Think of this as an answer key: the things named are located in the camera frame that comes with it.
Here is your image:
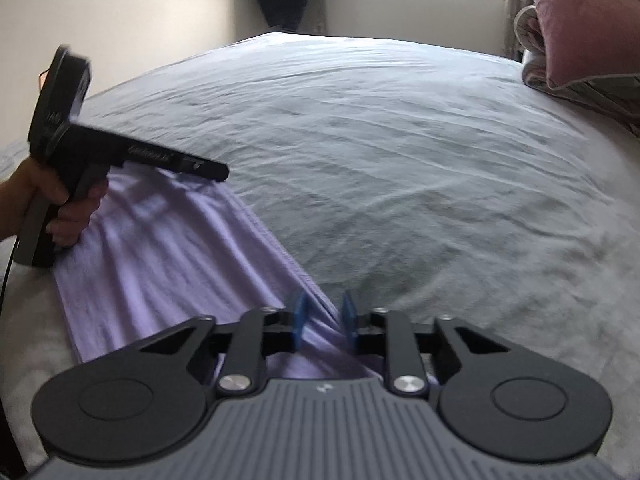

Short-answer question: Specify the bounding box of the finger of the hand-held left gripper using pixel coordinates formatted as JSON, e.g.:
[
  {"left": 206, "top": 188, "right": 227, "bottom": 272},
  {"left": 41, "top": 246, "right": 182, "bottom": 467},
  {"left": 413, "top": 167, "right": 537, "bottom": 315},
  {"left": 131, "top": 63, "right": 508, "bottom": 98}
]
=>
[{"left": 173, "top": 150, "right": 231, "bottom": 184}]

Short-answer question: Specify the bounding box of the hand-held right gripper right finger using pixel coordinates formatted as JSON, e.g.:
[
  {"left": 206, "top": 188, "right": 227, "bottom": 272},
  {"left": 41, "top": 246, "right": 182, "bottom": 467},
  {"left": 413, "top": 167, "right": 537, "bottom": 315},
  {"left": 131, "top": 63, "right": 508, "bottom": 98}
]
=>
[{"left": 341, "top": 291, "right": 511, "bottom": 399}]

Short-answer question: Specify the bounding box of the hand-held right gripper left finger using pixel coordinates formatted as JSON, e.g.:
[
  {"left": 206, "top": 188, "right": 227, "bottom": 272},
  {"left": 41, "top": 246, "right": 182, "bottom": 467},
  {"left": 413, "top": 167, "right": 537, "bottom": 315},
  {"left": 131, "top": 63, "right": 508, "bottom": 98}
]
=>
[{"left": 132, "top": 294, "right": 311, "bottom": 397}]

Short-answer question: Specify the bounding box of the lilac knit top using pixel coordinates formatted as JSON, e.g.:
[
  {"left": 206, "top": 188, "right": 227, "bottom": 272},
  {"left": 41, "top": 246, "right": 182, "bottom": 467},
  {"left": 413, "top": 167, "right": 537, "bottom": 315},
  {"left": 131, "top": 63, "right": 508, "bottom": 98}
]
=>
[{"left": 52, "top": 162, "right": 442, "bottom": 397}]

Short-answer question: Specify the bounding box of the person's left forearm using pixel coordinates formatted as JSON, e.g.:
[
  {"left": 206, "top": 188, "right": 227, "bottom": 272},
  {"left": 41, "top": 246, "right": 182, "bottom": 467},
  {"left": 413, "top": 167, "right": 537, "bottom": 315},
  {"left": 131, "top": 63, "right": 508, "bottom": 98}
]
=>
[{"left": 0, "top": 175, "right": 28, "bottom": 242}]

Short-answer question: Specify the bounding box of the person's left hand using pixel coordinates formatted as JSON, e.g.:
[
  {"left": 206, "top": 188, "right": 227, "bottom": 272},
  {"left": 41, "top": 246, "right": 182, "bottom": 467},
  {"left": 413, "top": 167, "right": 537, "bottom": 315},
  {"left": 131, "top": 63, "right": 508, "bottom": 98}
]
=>
[{"left": 19, "top": 159, "right": 109, "bottom": 249}]

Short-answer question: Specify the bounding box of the bed with grey sheet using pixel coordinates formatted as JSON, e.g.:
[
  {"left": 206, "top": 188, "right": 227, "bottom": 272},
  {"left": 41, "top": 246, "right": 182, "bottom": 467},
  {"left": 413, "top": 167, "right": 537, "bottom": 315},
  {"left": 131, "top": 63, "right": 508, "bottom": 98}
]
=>
[{"left": 0, "top": 31, "right": 640, "bottom": 466}]

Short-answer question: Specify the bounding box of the folded grey pink duvet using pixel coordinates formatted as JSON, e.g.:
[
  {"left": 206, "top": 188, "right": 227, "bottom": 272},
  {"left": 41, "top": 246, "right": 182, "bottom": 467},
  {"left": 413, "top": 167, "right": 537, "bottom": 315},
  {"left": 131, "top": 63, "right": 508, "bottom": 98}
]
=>
[{"left": 514, "top": 4, "right": 640, "bottom": 138}]

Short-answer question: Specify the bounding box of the grey curtain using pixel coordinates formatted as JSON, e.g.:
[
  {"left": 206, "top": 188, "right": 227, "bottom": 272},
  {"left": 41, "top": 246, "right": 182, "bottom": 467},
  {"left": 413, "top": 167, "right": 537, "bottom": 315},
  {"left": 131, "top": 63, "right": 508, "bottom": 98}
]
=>
[{"left": 501, "top": 0, "right": 533, "bottom": 62}]

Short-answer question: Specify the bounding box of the large pink velvet pillow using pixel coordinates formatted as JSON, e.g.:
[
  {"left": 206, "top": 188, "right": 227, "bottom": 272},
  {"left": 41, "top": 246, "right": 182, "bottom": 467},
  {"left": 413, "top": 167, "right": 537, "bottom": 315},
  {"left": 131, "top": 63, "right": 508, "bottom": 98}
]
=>
[{"left": 516, "top": 0, "right": 640, "bottom": 92}]

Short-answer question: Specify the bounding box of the black cable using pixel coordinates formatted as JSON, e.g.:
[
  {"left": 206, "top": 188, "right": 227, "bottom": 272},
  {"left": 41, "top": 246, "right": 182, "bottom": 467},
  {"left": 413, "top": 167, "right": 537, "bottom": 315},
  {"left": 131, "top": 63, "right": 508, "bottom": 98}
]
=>
[{"left": 0, "top": 239, "right": 22, "bottom": 322}]

